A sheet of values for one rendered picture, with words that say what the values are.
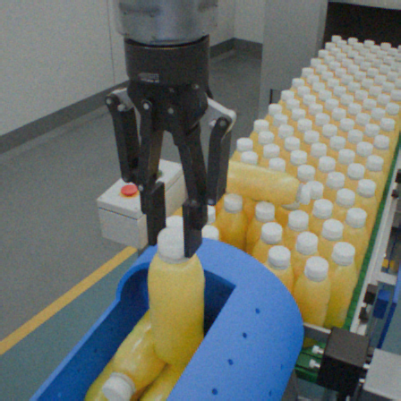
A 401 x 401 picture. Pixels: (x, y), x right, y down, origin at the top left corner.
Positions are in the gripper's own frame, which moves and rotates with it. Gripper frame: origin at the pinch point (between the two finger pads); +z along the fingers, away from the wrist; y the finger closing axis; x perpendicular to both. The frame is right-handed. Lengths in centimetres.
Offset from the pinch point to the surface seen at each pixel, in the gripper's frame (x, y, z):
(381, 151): 81, 16, 27
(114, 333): 1.5, -12.7, 27.2
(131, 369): -6.2, -4.0, 21.5
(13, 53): 193, -234, 65
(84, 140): 212, -197, 133
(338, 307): 31, 17, 36
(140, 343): -2.6, -4.7, 20.4
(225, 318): -0.8, 6.7, 11.6
